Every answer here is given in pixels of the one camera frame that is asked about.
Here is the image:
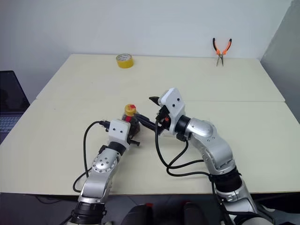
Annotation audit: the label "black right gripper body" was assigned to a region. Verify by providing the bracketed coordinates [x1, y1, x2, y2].
[154, 105, 173, 136]

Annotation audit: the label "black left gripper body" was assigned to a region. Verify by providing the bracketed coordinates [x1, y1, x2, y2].
[128, 126, 142, 147]

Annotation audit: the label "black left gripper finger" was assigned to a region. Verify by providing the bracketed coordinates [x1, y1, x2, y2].
[130, 117, 142, 136]

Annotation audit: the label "small yellow-capped drink bottle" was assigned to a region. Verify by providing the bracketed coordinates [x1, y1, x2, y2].
[120, 104, 143, 139]

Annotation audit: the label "yellow tape roll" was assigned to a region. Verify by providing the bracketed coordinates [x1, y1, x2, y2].
[116, 53, 135, 69]

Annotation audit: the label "dark rounded shape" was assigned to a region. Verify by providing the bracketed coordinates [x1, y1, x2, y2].
[121, 202, 156, 225]
[182, 201, 210, 225]

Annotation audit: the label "dark laptop computer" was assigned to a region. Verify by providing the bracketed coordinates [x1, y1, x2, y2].
[0, 70, 31, 146]

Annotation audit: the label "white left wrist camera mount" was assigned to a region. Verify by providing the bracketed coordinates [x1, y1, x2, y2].
[108, 119, 131, 150]

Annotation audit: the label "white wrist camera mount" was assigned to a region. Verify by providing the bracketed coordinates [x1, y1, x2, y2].
[158, 88, 186, 136]
[108, 119, 131, 150]

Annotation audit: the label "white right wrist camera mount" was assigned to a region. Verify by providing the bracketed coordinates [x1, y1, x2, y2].
[158, 88, 186, 136]

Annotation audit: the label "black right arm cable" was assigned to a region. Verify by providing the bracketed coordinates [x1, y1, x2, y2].
[153, 118, 218, 188]

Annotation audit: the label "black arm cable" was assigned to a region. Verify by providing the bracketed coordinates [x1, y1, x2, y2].
[72, 120, 111, 194]
[153, 118, 218, 188]

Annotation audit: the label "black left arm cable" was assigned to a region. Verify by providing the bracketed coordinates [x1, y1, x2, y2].
[72, 120, 111, 194]

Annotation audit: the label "orange black handled pliers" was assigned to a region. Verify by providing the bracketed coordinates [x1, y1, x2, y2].
[212, 37, 233, 68]

